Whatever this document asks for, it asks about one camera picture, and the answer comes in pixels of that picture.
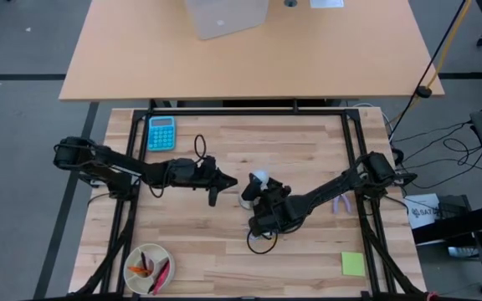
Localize blue calculator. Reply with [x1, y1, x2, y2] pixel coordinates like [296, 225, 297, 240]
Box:
[146, 115, 177, 153]

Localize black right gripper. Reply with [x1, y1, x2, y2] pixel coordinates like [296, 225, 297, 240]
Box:
[240, 174, 294, 219]

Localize orange tool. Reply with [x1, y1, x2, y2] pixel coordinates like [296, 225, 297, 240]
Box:
[126, 265, 154, 278]

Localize white labelled box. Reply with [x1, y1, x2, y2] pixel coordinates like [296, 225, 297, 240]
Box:
[403, 192, 442, 230]

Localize white paper sheet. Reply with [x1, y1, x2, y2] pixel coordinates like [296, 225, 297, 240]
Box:
[309, 0, 346, 9]

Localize brushed metal lamp base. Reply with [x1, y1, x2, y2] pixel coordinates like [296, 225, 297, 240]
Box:
[238, 191, 259, 211]

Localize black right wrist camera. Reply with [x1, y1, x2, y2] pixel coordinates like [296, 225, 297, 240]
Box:
[248, 212, 278, 236]

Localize yellow hanging cable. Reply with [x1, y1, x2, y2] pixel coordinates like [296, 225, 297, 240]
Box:
[391, 0, 474, 123]

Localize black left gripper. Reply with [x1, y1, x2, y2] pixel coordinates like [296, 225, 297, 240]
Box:
[167, 155, 239, 194]

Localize pink pen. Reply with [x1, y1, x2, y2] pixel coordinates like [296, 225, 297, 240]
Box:
[151, 258, 172, 296]

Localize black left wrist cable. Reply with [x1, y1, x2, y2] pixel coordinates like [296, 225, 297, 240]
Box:
[193, 133, 208, 163]

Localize round white organiser bowl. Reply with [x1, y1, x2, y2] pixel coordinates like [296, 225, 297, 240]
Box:
[122, 242, 177, 295]

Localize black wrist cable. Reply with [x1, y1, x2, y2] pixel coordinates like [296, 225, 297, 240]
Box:
[193, 133, 208, 163]
[246, 227, 279, 256]

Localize purple-handled pliers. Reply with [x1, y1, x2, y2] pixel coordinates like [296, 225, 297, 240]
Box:
[332, 193, 353, 216]

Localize clear plastic storage bin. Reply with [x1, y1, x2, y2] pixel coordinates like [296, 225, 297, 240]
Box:
[183, 0, 270, 42]

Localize white LED lightbulb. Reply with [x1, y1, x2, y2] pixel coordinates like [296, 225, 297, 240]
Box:
[250, 169, 271, 187]

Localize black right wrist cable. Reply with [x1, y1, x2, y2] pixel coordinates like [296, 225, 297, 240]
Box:
[246, 227, 279, 256]

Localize green sticky note pad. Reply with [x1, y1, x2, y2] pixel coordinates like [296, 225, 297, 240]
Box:
[341, 250, 367, 278]

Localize dark hanging cable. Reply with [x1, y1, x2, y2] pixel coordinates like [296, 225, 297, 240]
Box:
[388, 0, 469, 140]

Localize black aluminium table frame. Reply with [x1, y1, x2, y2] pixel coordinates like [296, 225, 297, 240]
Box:
[73, 99, 428, 301]

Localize tan wooden desk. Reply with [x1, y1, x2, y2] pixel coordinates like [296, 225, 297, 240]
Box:
[58, 0, 446, 103]

